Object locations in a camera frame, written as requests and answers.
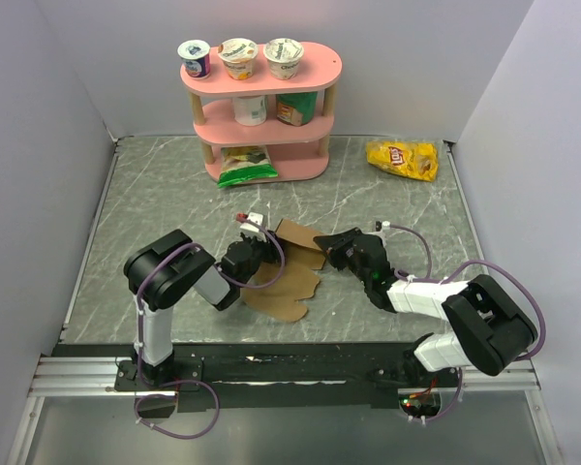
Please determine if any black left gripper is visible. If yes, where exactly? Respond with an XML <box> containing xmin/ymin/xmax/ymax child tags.
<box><xmin>236</xmin><ymin>230</ymin><xmax>288</xmax><ymax>288</ymax></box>

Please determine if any brown cardboard box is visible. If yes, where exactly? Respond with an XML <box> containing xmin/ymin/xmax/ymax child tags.
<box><xmin>241</xmin><ymin>219</ymin><xmax>325</xmax><ymax>323</ymax></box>

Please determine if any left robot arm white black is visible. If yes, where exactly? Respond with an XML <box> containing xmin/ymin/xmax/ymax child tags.
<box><xmin>123</xmin><ymin>229</ymin><xmax>286</xmax><ymax>389</ymax></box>

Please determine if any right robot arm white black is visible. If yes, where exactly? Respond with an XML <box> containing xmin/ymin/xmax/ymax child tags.
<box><xmin>314</xmin><ymin>221</ymin><xmax>546</xmax><ymax>387</ymax></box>

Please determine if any green snack box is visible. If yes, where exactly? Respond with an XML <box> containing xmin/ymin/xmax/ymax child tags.
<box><xmin>276</xmin><ymin>92</ymin><xmax>318</xmax><ymax>127</ymax></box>

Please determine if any green chip bag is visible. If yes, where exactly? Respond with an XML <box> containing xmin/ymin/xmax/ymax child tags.
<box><xmin>218</xmin><ymin>145</ymin><xmax>279</xmax><ymax>188</ymax></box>

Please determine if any pink three-tier shelf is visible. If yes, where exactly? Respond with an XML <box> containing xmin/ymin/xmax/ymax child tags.
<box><xmin>180</xmin><ymin>42</ymin><xmax>343</xmax><ymax>182</ymax></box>

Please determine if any yellow Lays chip bag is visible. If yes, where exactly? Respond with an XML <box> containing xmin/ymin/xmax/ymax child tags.
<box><xmin>365</xmin><ymin>140</ymin><xmax>439</xmax><ymax>182</ymax></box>

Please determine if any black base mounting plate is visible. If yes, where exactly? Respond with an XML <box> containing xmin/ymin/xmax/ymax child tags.
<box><xmin>110</xmin><ymin>341</ymin><xmax>466</xmax><ymax>419</ymax></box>

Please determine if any white cup middle shelf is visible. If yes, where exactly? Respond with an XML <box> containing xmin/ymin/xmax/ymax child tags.
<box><xmin>232</xmin><ymin>95</ymin><xmax>267</xmax><ymax>127</ymax></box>

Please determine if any white Chobani yogurt cup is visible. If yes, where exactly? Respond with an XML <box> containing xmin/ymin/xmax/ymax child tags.
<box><xmin>263</xmin><ymin>38</ymin><xmax>304</xmax><ymax>80</ymax></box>

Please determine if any orange Chobani yogurt cup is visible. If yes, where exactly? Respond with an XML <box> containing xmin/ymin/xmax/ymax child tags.
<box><xmin>218</xmin><ymin>38</ymin><xmax>259</xmax><ymax>80</ymax></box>

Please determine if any purple white yogurt cup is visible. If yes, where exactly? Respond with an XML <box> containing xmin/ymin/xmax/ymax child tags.
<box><xmin>177</xmin><ymin>40</ymin><xmax>210</xmax><ymax>79</ymax></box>

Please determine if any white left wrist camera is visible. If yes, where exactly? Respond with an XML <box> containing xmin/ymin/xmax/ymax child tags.
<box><xmin>236</xmin><ymin>212</ymin><xmax>266</xmax><ymax>237</ymax></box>

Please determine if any aluminium rail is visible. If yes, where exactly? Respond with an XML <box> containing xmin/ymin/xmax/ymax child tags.
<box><xmin>27</xmin><ymin>354</ymin><xmax>137</xmax><ymax>398</ymax></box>

